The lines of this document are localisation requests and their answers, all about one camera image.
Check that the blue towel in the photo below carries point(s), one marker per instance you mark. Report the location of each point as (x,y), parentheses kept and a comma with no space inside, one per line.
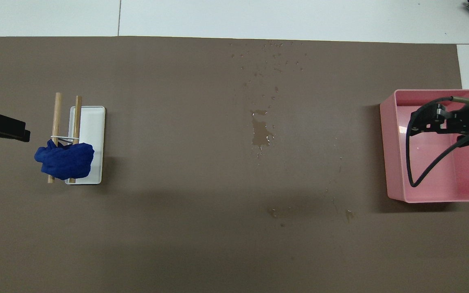
(65,160)

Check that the water puddle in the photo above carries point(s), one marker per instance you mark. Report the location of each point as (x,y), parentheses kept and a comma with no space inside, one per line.
(261,132)

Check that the wooden dowel rod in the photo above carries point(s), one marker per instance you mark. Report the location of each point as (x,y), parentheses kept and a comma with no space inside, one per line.
(77,116)
(57,114)

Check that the pink plastic bin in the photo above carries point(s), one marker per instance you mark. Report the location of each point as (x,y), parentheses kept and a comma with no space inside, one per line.
(434,191)

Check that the white rack base tray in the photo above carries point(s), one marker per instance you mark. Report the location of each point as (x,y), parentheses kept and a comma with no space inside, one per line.
(93,130)

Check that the brown table mat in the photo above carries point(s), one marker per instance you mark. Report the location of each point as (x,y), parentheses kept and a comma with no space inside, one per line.
(198,203)

